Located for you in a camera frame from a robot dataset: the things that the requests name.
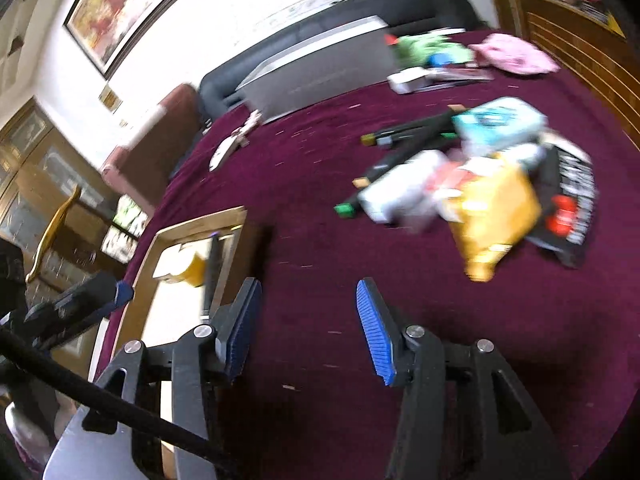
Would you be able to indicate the black pen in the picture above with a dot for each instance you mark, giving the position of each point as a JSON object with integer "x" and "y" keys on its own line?
{"x": 210, "y": 280}

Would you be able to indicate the black marker grey cap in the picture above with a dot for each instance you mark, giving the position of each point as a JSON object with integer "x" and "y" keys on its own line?
{"x": 415, "y": 137}

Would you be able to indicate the green cloth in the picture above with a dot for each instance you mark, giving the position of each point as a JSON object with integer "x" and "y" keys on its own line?
{"x": 430, "y": 47}

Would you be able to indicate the tissue pack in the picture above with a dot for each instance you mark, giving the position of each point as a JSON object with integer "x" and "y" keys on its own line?
{"x": 500, "y": 122}

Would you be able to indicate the pink cloth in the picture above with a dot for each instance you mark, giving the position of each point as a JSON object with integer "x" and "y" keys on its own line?
{"x": 510, "y": 52}

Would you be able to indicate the yellow box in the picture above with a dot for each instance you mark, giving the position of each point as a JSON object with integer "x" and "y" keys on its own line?
{"x": 615, "y": 25}

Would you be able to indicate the green printed bag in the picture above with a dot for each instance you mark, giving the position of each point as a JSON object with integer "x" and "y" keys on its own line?
{"x": 125, "y": 215}

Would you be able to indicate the white small container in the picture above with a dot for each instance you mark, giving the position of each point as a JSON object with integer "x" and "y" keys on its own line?
{"x": 170, "y": 260}

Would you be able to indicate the cardboard box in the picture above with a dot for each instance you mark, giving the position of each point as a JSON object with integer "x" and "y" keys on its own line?
{"x": 230, "y": 220}

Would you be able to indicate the black marker green cap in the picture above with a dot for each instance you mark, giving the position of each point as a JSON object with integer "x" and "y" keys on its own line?
{"x": 346, "y": 209}

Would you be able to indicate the brown armchair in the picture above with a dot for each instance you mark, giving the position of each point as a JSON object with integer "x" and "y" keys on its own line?
{"x": 150, "y": 145}

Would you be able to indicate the grey rectangular box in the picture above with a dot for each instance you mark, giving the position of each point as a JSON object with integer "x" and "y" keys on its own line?
{"x": 320, "y": 72}

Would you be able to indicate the black marker yellow cap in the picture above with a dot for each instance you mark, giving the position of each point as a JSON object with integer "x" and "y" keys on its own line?
{"x": 375, "y": 170}

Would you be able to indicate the black leather sofa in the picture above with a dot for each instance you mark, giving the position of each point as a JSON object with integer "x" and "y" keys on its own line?
{"x": 220, "y": 85}

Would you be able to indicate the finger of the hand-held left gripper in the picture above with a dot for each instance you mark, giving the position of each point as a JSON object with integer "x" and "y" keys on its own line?
{"x": 124, "y": 292}

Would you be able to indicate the wooden cabinet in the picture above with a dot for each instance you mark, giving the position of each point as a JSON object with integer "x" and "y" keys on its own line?
{"x": 30, "y": 160}

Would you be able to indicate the yellow snack packet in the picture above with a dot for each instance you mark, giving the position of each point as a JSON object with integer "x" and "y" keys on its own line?
{"x": 495, "y": 215}

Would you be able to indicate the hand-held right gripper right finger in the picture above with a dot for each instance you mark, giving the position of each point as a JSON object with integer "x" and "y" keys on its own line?
{"x": 375, "y": 325}

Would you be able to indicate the black snack packet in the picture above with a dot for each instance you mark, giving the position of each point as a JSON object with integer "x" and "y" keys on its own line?
{"x": 570, "y": 190}

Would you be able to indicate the framed painting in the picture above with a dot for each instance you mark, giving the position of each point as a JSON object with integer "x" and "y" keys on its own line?
{"x": 115, "y": 5}

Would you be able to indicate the black marker olive cap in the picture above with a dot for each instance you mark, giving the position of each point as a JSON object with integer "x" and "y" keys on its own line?
{"x": 415, "y": 124}

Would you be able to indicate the yellow jar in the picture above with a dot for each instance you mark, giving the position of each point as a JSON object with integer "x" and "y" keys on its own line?
{"x": 197, "y": 270}

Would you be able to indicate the white charger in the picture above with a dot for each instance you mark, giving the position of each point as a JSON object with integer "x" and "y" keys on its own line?
{"x": 407, "y": 80}

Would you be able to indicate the clear pen package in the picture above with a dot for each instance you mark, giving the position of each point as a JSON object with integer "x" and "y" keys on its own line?
{"x": 460, "y": 76}

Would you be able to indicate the red card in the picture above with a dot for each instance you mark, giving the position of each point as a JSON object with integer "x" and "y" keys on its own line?
{"x": 389, "y": 40}

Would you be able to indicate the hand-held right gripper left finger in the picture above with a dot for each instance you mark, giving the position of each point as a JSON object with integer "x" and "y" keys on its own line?
{"x": 240, "y": 330}

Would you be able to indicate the small blue item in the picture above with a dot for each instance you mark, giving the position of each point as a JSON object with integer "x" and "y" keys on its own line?
{"x": 440, "y": 59}

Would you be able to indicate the wooden chair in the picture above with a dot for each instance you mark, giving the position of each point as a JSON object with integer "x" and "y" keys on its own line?
{"x": 55, "y": 225}

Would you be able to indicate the small framed picture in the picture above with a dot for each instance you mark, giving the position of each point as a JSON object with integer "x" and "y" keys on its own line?
{"x": 111, "y": 97}

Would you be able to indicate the wooden partition counter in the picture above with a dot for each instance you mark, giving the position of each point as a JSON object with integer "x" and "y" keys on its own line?
{"x": 575, "y": 45}

